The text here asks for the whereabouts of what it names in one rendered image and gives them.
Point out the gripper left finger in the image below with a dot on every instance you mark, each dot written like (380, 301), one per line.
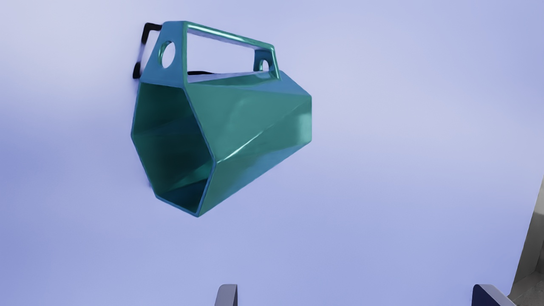
(226, 296)

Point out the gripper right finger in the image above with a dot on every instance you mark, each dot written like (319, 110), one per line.
(488, 297)

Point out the teal faceted mug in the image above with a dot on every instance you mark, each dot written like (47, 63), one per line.
(250, 123)

